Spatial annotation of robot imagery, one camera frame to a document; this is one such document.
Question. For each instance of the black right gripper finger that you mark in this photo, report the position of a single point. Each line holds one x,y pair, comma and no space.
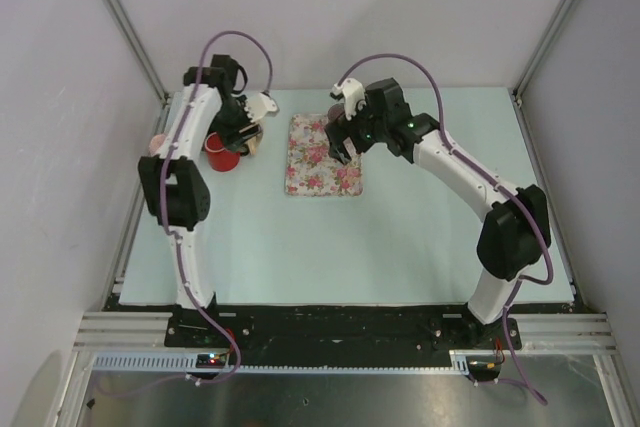
354,155
338,152

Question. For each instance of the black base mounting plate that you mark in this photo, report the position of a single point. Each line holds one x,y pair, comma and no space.
443,326

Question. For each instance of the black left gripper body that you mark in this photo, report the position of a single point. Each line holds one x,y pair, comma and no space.
231,117

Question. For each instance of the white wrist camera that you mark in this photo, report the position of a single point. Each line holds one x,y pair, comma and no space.
259,106
351,94

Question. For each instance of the grey slotted cable duct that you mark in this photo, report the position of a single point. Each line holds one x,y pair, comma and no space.
210,363

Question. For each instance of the floral pattern tray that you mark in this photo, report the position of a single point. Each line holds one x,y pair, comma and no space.
310,171

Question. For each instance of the pink ceramic mug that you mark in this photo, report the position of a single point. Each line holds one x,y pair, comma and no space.
156,145

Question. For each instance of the aluminium frame rail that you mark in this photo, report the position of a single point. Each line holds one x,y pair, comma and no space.
541,334

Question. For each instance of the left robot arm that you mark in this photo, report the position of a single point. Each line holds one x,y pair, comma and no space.
175,192

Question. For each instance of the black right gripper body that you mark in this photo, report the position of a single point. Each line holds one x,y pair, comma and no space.
365,129

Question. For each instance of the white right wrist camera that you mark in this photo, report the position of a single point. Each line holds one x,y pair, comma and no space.
351,94

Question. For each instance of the purple mug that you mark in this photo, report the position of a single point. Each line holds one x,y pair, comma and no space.
336,113

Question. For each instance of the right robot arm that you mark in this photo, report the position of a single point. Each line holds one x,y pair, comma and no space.
515,230

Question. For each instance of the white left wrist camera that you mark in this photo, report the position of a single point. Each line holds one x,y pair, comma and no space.
259,106

